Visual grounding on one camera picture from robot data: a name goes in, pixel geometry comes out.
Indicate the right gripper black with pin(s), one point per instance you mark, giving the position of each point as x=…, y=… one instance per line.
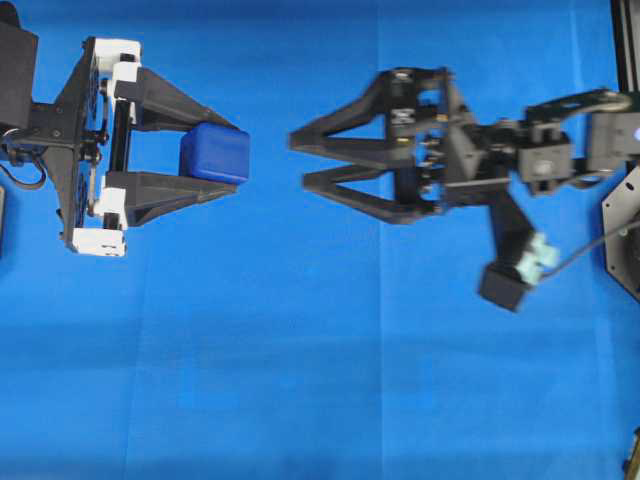
x=447, y=158

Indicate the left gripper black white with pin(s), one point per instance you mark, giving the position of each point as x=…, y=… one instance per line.
x=69, y=132

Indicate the blue cube block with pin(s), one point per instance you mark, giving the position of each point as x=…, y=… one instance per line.
x=215, y=153

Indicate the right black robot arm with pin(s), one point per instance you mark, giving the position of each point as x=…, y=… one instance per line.
x=575, y=140

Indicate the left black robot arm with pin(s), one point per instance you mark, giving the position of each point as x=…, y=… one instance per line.
x=18, y=58

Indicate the black box at left edge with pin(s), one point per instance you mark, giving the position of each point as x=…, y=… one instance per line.
x=3, y=200

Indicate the blue table cloth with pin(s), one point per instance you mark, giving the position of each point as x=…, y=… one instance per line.
x=276, y=335

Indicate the yellow black object at corner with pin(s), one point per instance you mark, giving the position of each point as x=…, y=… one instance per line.
x=631, y=464

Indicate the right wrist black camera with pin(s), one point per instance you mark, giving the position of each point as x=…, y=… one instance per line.
x=522, y=254

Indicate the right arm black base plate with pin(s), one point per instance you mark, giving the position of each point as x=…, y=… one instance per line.
x=619, y=209

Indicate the black aluminium frame post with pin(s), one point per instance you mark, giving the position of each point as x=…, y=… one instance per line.
x=625, y=23

